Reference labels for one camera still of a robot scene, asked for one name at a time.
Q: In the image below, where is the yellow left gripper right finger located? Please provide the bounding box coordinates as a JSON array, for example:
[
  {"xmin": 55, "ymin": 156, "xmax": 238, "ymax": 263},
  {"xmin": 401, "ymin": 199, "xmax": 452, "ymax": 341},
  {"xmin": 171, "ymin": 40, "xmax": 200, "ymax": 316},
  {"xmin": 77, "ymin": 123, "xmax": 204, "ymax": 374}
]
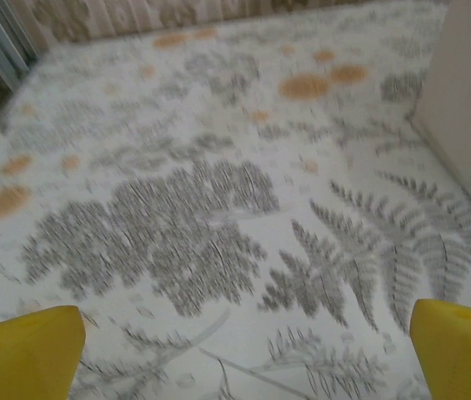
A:
[{"xmin": 409, "ymin": 297, "xmax": 471, "ymax": 400}]

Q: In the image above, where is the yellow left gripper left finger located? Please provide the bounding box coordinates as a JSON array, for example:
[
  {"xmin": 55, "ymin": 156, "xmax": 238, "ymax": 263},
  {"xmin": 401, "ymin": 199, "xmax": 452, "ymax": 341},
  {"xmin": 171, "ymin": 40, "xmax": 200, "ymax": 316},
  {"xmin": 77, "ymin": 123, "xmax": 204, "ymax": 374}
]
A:
[{"xmin": 0, "ymin": 304, "xmax": 87, "ymax": 400}]

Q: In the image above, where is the floral tablecloth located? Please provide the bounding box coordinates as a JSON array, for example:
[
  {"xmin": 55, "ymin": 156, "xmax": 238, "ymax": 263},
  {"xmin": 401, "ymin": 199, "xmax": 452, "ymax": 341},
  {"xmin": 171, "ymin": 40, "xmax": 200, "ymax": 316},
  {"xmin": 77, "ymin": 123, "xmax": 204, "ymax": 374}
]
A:
[{"xmin": 0, "ymin": 3, "xmax": 471, "ymax": 400}]

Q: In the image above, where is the aluminium frame post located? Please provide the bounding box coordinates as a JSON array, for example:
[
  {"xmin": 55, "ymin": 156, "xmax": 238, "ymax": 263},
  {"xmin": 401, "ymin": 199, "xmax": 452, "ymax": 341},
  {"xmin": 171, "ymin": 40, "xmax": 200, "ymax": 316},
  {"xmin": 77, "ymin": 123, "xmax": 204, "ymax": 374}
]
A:
[{"xmin": 0, "ymin": 0, "xmax": 40, "ymax": 95}]

